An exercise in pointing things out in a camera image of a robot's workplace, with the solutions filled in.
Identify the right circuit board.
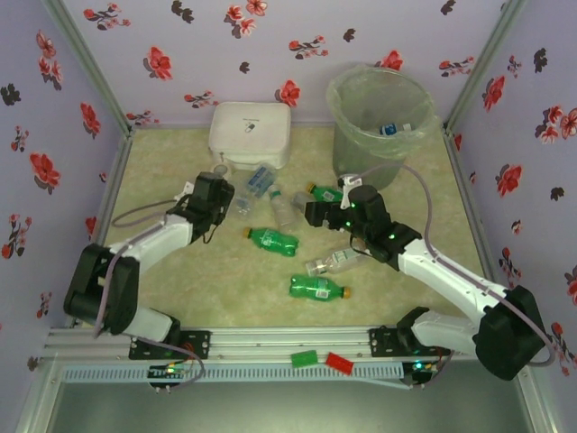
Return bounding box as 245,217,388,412
403,359,441,389

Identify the circuit board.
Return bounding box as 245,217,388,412
403,359,441,389
147,364,193,384

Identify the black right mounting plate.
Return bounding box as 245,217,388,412
368,327,452,360

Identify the green plastic bottle orange cap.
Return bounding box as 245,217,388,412
305,181,344,203
242,226,302,259
289,273,353,302

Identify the green plastic block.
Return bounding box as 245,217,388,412
290,349,319,369

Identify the red plastic block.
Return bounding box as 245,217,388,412
325,352,355,375

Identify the clear bottle green label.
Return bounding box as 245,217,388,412
305,249,364,277

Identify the green translucent bin with liner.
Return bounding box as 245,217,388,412
325,62,445,193

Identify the left circuit board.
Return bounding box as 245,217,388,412
147,364,193,384

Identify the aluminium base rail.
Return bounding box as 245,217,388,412
44,327,537,362

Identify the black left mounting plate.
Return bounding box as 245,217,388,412
128,330,212,361

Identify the grey aluminium frame post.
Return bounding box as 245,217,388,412
44,0,135,135
444,0,528,136

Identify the clear bottle green neck band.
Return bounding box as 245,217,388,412
269,184,295,228

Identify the black mounting plate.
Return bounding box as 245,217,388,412
128,330,212,361
368,327,452,360

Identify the grey right arm cable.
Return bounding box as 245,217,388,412
358,162,556,366

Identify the thin grey base cable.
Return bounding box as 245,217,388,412
408,346,456,392
146,355,207,394

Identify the white plastic container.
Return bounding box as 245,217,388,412
207,101,292,171

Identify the white slotted cable duct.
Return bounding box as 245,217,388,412
60,364,405,384

